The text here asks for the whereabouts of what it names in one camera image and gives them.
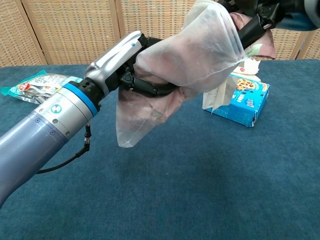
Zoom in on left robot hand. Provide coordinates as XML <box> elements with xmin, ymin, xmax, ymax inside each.
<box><xmin>83</xmin><ymin>30</ymin><xmax>181</xmax><ymax>98</ymax></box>

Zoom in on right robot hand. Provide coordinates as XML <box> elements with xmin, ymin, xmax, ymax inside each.
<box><xmin>217</xmin><ymin>0</ymin><xmax>320</xmax><ymax>51</ymax></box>

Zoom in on teal snack packet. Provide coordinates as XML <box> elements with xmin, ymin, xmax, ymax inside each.
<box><xmin>0</xmin><ymin>69</ymin><xmax>85</xmax><ymax>105</ymax></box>

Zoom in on translucent white zipper bag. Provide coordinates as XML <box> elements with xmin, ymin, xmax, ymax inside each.
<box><xmin>115</xmin><ymin>0</ymin><xmax>247</xmax><ymax>149</ymax></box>

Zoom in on blue chocolate chip cookie box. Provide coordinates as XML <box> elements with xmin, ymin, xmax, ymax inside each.
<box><xmin>201</xmin><ymin>74</ymin><xmax>271</xmax><ymax>128</ymax></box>

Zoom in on woven folding screen panel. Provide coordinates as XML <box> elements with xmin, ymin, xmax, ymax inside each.
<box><xmin>115</xmin><ymin>0</ymin><xmax>201</xmax><ymax>63</ymax></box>
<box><xmin>21</xmin><ymin>0</ymin><xmax>125</xmax><ymax>66</ymax></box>
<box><xmin>298</xmin><ymin>26</ymin><xmax>320</xmax><ymax>60</ymax></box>
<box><xmin>0</xmin><ymin>0</ymin><xmax>48</xmax><ymax>68</ymax></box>
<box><xmin>271</xmin><ymin>26</ymin><xmax>316</xmax><ymax>61</ymax></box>

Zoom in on pink floral clothes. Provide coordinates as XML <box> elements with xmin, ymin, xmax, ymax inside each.
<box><xmin>134</xmin><ymin>11</ymin><xmax>277</xmax><ymax>126</ymax></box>

